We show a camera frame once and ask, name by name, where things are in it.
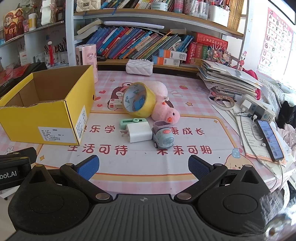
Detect row of upright books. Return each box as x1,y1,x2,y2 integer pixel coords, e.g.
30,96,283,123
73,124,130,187
100,0,176,12

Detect white bag with ribbon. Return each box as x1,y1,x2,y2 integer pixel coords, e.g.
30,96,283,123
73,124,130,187
40,0,58,26

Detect row of leaning books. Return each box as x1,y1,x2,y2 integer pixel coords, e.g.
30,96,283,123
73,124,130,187
96,26,195,60

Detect open textbook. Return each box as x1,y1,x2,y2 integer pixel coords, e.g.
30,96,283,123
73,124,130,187
236,111,292,163

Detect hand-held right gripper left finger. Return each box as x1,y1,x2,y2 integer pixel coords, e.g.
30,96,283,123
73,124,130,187
23,156,111,204

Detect yellow tape roll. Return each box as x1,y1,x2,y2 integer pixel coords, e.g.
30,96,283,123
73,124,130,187
122,82,156,118

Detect black box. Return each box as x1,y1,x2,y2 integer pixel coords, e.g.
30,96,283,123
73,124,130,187
0,61,48,98

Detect white power strip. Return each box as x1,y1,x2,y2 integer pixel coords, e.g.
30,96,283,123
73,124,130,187
240,94,275,123

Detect thin red dictionary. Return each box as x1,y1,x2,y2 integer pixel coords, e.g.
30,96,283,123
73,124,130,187
195,43,204,64

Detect pen holder with pens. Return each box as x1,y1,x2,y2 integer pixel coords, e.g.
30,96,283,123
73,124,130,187
44,42,68,67

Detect white quilted purse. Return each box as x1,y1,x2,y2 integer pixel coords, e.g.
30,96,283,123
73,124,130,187
126,59,154,76

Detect stack of books and papers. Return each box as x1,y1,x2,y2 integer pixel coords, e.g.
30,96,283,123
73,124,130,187
196,59,263,98

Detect pale paperback books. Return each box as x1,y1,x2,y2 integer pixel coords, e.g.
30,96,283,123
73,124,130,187
75,19,103,40

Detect smartphone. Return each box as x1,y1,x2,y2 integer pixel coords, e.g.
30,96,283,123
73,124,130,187
255,119,284,162

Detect yellow cardboard box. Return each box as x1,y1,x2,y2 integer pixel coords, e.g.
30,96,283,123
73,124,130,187
0,64,96,146

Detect small bright blue object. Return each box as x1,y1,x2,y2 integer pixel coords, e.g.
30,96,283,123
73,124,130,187
135,97,146,111

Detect large flat red book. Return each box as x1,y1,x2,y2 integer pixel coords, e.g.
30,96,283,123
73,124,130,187
196,32,228,48

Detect colourful beaded hair ornament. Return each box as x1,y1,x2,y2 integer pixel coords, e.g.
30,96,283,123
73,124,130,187
206,44,232,66

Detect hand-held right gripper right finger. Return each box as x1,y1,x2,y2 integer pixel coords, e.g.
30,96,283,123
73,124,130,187
174,155,271,202

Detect cream quilted purse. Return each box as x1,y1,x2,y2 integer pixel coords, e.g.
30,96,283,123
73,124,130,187
76,0,101,12

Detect white power adapter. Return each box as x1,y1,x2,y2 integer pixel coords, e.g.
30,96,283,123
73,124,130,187
120,122,153,143

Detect fortune god paper figure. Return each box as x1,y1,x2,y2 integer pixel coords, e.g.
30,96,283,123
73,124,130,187
3,7,26,42

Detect blue toy car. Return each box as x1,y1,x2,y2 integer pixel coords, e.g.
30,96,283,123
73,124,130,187
151,120,175,148

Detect black marker pen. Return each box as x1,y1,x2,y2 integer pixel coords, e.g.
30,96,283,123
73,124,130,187
209,96,237,103

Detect alphabet wall poster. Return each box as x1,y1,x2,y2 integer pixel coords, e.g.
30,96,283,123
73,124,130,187
257,7,294,75

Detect dark cloth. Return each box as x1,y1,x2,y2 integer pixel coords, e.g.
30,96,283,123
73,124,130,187
276,101,296,130

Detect white stationery container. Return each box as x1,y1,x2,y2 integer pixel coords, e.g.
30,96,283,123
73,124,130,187
207,5,230,27

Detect red printed packets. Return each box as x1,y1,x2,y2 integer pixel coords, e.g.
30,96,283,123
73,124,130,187
0,65,30,80

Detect pink cylindrical tumbler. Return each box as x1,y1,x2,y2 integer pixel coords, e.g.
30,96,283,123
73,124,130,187
75,43,98,84

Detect red deer paper figure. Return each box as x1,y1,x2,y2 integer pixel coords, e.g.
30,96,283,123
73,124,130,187
238,53,247,71

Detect red cloth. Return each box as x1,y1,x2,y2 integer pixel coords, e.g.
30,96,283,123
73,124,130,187
243,70,262,100

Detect long white flat case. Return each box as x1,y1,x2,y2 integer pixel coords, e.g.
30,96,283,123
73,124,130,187
103,20,166,29

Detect white charging cable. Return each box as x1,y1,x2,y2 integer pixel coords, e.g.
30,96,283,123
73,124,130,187
239,115,285,193

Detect pink printed desk mat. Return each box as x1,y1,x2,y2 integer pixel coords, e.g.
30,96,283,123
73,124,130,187
0,70,262,193

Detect large pink plush toy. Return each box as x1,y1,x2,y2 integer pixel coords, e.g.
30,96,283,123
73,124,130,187
143,81,173,109

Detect white jar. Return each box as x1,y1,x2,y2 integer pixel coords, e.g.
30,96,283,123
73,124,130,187
28,13,37,30

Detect thick red dictionary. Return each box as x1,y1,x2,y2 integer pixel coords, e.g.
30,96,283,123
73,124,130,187
186,42,197,65

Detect white wooden bookshelf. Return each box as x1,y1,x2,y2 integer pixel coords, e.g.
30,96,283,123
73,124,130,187
66,0,250,72

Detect white double-sided tape roll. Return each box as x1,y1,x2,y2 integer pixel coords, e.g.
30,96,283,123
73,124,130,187
214,96,235,110

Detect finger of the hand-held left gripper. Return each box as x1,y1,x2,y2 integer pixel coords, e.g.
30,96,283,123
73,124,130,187
0,156,31,165
4,147,37,163

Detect white plugged-in charger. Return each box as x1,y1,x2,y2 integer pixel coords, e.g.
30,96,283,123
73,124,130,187
240,96,255,112

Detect white paper sheets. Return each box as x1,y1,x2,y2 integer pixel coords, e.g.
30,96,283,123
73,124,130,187
211,104,243,139

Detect orange and blue carton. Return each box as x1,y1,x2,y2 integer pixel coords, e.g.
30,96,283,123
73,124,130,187
152,56,181,66
158,49,187,61

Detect white side shelf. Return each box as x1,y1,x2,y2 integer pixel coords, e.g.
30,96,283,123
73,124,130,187
0,22,67,67

